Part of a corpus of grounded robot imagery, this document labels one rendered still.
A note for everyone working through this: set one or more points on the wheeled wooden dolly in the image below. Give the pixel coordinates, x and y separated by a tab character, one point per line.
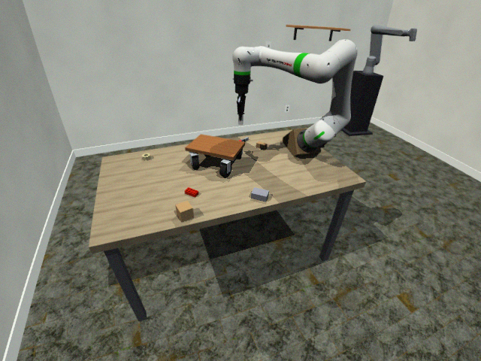
214	146

